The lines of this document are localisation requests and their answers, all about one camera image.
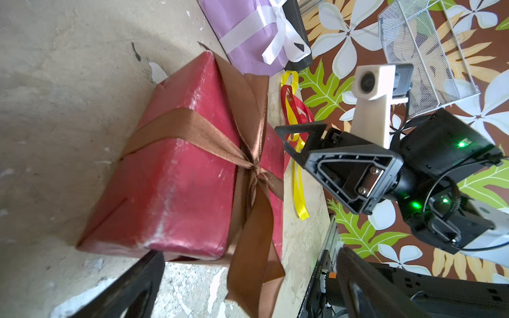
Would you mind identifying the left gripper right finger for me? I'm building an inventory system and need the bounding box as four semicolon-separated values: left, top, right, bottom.
337;248;428;317

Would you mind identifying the black oval case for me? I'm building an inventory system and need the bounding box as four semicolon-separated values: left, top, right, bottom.
283;0;313;72

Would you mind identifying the magenta gift box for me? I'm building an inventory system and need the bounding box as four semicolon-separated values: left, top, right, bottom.
77;51;284;261

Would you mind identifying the white ribbon bow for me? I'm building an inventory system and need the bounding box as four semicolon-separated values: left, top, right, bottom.
220;1;311;65

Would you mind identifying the red ribbon bow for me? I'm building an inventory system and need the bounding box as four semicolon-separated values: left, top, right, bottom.
280;85;315;152

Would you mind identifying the lilac gift box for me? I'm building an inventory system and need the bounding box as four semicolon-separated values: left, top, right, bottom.
199;0;311;76

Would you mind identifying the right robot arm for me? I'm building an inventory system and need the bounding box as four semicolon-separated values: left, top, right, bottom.
276;109;508;317

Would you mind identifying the white mesh basket right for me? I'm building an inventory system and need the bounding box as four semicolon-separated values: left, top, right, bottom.
379;1;480;117

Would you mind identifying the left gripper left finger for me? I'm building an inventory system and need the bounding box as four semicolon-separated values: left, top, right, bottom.
73;250;165;317

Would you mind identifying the yellow ribbon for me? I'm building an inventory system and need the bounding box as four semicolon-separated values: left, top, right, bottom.
280;70;310;221

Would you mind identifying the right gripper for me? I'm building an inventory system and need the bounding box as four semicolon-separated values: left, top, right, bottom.
275;109;503;254

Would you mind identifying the brown ribbon bow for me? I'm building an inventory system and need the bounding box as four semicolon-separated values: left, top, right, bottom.
121;54;286;317

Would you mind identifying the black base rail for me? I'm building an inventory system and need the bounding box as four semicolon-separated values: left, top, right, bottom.
298;217;347;317

